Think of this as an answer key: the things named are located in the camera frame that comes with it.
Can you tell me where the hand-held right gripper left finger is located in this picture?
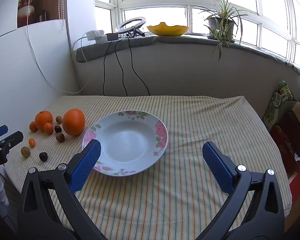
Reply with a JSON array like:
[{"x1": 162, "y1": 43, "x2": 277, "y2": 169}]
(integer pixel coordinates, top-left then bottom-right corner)
[{"x1": 17, "y1": 139, "x2": 108, "y2": 240}]

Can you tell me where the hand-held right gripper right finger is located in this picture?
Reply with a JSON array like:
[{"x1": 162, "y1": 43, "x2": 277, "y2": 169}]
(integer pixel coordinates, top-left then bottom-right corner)
[{"x1": 192, "y1": 141, "x2": 285, "y2": 240}]

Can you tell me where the medium bumpy orange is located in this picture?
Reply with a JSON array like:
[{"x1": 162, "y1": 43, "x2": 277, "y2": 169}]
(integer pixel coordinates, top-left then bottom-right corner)
[{"x1": 35, "y1": 111, "x2": 53, "y2": 131}]

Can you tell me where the large smooth orange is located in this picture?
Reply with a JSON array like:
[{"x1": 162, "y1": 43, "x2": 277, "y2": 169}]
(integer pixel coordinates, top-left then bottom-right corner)
[{"x1": 62, "y1": 109, "x2": 86, "y2": 136}]

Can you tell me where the white floral plate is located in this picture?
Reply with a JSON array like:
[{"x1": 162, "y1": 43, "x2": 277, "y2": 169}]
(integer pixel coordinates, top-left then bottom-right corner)
[{"x1": 82, "y1": 110, "x2": 168, "y2": 176}]

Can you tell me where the striped tablecloth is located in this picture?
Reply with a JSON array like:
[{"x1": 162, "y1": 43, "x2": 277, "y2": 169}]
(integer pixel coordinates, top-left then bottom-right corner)
[{"x1": 5, "y1": 95, "x2": 290, "y2": 240}]

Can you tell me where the green snack bag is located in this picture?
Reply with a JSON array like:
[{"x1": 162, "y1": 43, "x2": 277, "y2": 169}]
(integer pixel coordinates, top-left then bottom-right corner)
[{"x1": 263, "y1": 80, "x2": 297, "y2": 130}]

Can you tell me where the red shelf ornament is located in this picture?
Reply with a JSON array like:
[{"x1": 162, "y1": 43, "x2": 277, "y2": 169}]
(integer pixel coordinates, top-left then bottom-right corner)
[{"x1": 18, "y1": 0, "x2": 36, "y2": 22}]

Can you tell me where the spider plant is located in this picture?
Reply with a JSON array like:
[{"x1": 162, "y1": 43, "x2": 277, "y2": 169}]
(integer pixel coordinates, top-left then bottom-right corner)
[{"x1": 191, "y1": 0, "x2": 249, "y2": 61}]

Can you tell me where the dark flower pot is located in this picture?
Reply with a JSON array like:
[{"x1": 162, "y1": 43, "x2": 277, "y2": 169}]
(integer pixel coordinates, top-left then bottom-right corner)
[{"x1": 207, "y1": 17, "x2": 235, "y2": 40}]

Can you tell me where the yellow wavy bowl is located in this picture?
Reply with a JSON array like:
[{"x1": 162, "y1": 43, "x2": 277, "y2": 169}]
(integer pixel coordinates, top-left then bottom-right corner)
[{"x1": 147, "y1": 22, "x2": 190, "y2": 37}]

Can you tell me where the black cable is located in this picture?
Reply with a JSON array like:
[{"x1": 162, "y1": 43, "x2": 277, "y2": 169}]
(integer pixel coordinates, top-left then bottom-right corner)
[
  {"x1": 128, "y1": 36, "x2": 150, "y2": 96},
  {"x1": 114, "y1": 39, "x2": 128, "y2": 96},
  {"x1": 103, "y1": 40, "x2": 113, "y2": 96}
]

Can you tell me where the white cable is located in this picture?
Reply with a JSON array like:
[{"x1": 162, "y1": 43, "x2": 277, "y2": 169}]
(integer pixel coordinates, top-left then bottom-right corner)
[{"x1": 26, "y1": 0, "x2": 89, "y2": 93}]

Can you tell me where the white ring light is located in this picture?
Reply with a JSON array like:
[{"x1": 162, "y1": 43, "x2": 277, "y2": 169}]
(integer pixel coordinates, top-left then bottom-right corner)
[{"x1": 115, "y1": 16, "x2": 147, "y2": 38}]

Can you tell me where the beaded blind cord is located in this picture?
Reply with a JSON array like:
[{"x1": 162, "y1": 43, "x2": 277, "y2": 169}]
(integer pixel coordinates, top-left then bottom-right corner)
[{"x1": 61, "y1": 0, "x2": 66, "y2": 30}]

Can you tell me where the white window frame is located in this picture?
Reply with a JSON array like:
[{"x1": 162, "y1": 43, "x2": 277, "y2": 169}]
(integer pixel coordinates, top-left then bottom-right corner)
[{"x1": 94, "y1": 0, "x2": 300, "y2": 73}]

